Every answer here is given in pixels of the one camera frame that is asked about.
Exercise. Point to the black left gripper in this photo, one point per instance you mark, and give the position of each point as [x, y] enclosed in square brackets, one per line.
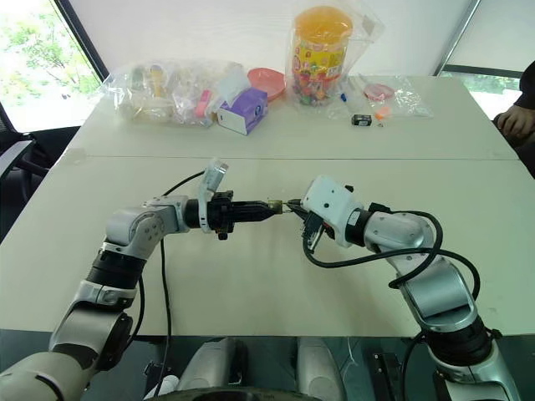
[220, 214]

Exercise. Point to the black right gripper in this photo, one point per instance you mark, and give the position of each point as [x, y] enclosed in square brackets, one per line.
[314, 231]

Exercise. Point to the brass padlock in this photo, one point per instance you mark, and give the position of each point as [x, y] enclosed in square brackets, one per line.
[276, 205]

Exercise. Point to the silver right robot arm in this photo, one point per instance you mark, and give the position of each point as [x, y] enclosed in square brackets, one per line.
[422, 259]

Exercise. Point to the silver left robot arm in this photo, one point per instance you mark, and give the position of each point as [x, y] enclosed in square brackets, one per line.
[138, 234]

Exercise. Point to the bystander bare hand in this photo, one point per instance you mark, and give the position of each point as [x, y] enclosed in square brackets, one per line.
[516, 121]

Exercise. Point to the purple tissue box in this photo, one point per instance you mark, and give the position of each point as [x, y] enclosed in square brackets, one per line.
[244, 110]

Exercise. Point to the small black box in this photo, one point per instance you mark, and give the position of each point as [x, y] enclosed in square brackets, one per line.
[362, 120]

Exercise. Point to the small blue plastic piece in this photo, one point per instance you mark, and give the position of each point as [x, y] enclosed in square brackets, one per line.
[343, 98]

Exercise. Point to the small orange plastic piece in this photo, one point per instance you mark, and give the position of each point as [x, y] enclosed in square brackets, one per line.
[383, 113]

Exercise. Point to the pink plastic bowl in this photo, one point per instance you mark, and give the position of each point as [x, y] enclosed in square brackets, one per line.
[267, 81]

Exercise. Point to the clear bag of small toys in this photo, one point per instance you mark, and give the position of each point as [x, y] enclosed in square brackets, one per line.
[167, 92]

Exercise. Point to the clear bag with pink disc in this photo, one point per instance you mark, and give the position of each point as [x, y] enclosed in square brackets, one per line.
[397, 96]

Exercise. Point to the orange-lidded candy jar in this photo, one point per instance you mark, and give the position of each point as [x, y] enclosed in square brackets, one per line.
[319, 54]

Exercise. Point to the silver rounded robot leg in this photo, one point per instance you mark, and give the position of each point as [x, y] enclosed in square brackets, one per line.
[319, 367]
[213, 363]

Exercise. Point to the clear bag around jar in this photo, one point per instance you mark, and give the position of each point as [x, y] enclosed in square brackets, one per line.
[363, 37]

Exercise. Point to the dark rounded robot torso rim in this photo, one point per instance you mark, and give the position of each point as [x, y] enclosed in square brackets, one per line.
[238, 394]

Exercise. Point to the black office chair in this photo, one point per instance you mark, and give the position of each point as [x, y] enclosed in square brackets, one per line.
[29, 154]

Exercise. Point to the bystander dark sleeve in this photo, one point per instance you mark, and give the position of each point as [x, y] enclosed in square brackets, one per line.
[527, 83]

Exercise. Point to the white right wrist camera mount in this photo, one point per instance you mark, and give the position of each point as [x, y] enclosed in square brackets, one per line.
[330, 204]

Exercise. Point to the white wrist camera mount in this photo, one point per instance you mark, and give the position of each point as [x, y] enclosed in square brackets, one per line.
[330, 204]
[211, 177]

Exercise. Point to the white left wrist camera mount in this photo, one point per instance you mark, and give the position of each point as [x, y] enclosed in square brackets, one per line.
[211, 177]

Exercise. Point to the black bracket under table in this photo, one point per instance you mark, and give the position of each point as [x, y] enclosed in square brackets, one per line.
[386, 376]

